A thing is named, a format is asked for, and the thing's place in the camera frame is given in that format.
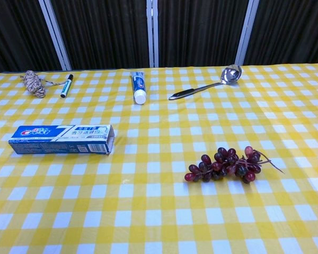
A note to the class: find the blue white toothpaste tube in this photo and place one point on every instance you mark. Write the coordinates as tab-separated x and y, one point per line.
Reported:
139	86

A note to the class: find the dark corrugated screen panel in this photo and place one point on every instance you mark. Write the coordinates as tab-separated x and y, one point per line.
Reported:
100	31
13	31
201	31
294	31

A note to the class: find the yellow white checkered tablecloth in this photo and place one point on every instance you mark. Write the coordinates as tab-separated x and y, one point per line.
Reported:
159	211

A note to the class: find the green white marker pen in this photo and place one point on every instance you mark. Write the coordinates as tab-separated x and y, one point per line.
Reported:
66	86

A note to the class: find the purple grape bunch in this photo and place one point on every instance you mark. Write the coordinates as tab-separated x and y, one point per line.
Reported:
228	166

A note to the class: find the grey screen frame post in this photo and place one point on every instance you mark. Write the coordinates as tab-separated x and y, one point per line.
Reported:
58	45
155	31
247	31

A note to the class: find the blue white toothpaste box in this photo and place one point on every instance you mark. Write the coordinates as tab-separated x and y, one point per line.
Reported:
58	139

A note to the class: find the stainless steel ladle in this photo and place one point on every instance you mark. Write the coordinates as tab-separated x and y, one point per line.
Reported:
231	73

